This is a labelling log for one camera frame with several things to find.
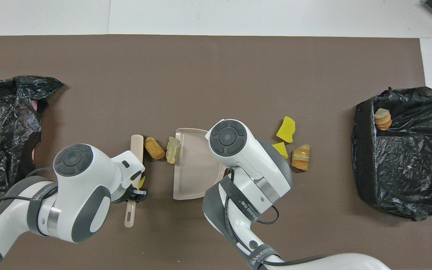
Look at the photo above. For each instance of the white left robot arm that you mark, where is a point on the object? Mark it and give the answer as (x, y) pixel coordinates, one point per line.
(81, 195)

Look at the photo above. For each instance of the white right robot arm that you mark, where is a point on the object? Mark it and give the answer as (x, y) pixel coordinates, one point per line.
(246, 157)

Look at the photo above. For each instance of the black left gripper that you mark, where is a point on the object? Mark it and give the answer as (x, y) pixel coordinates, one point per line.
(126, 195)

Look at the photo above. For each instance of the brown bread roll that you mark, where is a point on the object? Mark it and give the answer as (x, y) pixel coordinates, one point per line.
(154, 148)

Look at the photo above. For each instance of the pale bread chunk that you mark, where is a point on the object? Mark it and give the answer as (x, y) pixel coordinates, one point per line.
(173, 150)

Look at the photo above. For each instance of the small sliced bread roll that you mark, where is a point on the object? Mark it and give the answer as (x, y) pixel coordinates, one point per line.
(383, 119)

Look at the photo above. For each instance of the open bin with black bag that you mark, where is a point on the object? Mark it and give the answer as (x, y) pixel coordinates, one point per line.
(407, 187)

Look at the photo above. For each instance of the beige hand brush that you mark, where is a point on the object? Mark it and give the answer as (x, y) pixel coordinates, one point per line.
(130, 213)

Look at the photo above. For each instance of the notched yellow sponge piece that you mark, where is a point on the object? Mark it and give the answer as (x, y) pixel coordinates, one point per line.
(141, 182)

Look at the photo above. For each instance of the beige plastic dustpan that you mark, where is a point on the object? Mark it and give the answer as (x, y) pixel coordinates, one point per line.
(193, 172)

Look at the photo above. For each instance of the pink bin under bag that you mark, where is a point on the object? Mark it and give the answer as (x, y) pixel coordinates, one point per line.
(34, 106)

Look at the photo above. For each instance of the yellow sponge with green pad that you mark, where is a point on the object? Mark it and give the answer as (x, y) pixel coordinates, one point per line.
(280, 150)

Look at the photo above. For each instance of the brown table mat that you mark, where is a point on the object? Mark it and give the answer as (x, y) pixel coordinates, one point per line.
(216, 75)

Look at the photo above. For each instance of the sliced orange baguette piece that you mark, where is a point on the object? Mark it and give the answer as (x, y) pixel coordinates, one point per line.
(300, 158)

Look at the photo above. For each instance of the curved yellow sponge piece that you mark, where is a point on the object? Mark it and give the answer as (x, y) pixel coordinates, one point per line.
(286, 129)

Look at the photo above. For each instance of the crumpled black trash bag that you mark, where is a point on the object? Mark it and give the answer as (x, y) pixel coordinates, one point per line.
(6, 123)

